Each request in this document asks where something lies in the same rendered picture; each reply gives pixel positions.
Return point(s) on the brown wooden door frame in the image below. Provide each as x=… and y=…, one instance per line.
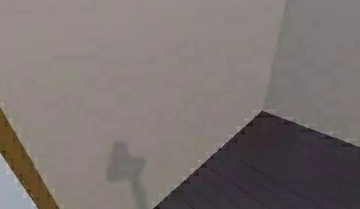
x=17, y=155

